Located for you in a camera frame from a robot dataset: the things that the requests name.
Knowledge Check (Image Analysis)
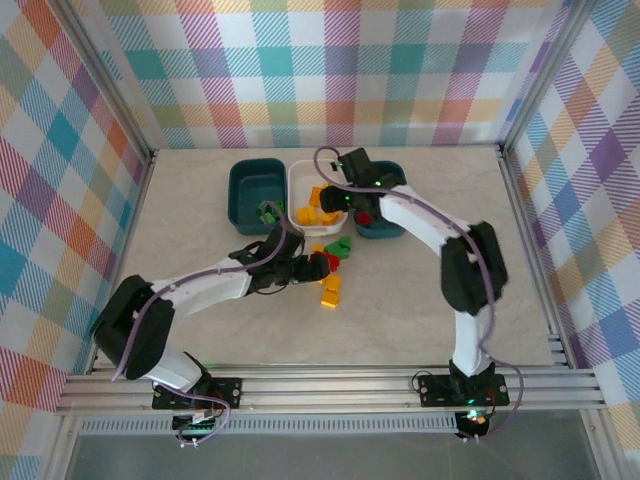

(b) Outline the white plastic bin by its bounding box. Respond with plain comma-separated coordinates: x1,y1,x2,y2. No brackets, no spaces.
288,159,350,236

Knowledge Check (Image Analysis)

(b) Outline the dark teal plastic bin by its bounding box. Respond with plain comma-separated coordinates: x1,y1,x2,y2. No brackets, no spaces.
349,159,407,240
228,158,291,237

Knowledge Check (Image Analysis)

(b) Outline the small controller board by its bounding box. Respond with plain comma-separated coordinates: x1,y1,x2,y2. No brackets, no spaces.
172,409,222,448
455,407,495,441

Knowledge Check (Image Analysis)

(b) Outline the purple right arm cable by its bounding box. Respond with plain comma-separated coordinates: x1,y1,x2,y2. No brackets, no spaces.
313,145,525,444

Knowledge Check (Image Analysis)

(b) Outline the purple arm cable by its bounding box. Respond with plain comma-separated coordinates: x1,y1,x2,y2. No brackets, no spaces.
313,145,525,444
110,198,291,449

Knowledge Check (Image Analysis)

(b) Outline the aluminium mounting rail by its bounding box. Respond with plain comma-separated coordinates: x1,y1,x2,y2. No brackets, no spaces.
53,367,610,417

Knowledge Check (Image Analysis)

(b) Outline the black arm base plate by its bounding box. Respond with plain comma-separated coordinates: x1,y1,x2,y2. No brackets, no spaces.
152,377,243,410
417,373,511,408

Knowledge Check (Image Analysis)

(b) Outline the grey slotted cable duct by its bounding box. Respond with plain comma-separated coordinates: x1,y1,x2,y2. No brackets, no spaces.
78,417,460,435

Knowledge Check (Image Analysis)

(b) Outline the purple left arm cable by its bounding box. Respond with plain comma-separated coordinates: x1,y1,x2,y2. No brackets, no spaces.
110,198,291,449

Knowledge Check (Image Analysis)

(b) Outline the aluminium side rail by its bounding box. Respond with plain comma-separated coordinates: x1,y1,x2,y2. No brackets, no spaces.
497,143,576,369
84,148,160,376

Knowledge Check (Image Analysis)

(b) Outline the aluminium frame post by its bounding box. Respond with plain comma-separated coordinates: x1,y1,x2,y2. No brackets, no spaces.
58,0,157,161
499,0,604,151

